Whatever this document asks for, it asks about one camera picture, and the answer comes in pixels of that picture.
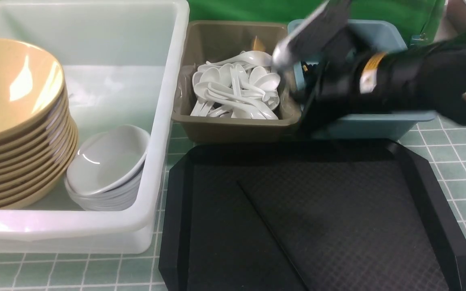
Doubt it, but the black chopstick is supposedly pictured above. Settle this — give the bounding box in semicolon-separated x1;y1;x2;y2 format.
237;181;310;291

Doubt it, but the yellow noodle bowl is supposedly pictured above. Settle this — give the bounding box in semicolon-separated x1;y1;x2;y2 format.
0;38;65;140

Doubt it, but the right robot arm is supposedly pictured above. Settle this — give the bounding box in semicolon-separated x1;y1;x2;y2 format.
271;0;466;136

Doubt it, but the brown plastic bin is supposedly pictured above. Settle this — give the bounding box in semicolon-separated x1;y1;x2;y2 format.
172;20;301;144

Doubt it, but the pile of white spoons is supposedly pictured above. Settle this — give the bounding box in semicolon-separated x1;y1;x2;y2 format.
190;51;281;120

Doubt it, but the stack of white dishes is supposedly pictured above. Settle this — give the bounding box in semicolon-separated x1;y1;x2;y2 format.
64;124;150;211

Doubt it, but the large white plastic tub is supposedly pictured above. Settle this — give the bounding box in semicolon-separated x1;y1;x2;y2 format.
0;0;189;254

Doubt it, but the black plastic serving tray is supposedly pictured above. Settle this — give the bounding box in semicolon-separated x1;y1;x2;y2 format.
159;139;466;291

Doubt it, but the blue plastic bin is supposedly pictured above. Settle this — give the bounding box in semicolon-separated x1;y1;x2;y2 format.
288;19;439;141

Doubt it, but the stack of yellow bowls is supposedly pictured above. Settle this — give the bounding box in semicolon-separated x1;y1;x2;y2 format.
0;91;79;209

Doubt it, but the green backdrop cloth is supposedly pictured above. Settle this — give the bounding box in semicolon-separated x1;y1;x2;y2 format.
0;0;447;55

